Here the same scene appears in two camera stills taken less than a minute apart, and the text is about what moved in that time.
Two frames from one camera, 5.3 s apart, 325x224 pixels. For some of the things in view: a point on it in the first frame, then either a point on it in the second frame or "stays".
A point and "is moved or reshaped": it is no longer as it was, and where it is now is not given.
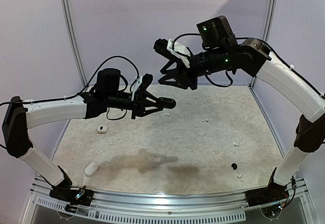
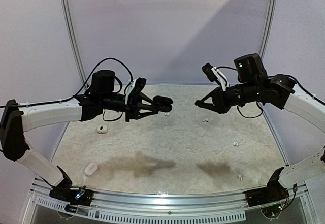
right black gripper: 189,74 -> 223,99
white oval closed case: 91,168 stays
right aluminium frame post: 271,9 stays
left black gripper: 139,105 stays
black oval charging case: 166,102 is moved or reshaped
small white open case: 102,129 stays
